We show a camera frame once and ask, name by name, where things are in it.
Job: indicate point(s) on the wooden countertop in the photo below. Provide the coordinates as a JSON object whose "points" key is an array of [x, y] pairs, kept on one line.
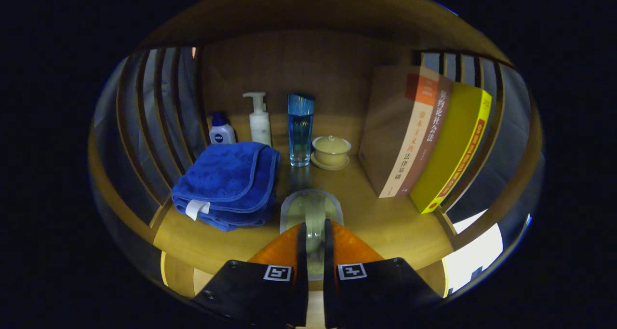
{"points": [[381, 223]]}

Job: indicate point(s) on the blue folded towel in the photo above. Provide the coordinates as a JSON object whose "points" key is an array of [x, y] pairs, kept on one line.
{"points": [[226, 179]]}

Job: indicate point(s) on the yellow book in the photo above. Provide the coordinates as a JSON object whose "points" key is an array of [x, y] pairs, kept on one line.
{"points": [[453, 145]]}

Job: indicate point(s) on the white pump bottle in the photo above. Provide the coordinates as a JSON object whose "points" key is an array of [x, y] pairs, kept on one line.
{"points": [[260, 124]]}

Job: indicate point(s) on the brown book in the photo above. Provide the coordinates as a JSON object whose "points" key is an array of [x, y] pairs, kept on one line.
{"points": [[429, 141]]}

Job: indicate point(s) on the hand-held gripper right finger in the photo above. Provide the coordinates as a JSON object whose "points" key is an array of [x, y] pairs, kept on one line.
{"points": [[328, 285]]}

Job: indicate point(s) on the small blue-capped lotion bottle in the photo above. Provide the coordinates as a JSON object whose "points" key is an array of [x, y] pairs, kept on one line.
{"points": [[221, 135]]}

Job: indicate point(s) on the beige book with orange band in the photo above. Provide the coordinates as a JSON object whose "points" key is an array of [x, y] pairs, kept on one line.
{"points": [[390, 126]]}

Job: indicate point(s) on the pale green ornament grey base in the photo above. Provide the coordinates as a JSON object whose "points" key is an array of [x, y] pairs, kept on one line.
{"points": [[311, 208]]}

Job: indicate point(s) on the blue glass bottle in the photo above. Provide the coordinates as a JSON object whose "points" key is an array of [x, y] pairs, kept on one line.
{"points": [[301, 131]]}

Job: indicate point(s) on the beige lidded tea cup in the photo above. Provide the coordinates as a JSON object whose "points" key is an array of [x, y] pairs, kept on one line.
{"points": [[331, 150]]}

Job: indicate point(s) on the wooden cabinet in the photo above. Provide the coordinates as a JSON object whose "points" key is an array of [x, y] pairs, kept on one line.
{"points": [[308, 68]]}

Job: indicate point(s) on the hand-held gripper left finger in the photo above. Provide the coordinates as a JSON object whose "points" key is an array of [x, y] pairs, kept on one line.
{"points": [[302, 285]]}

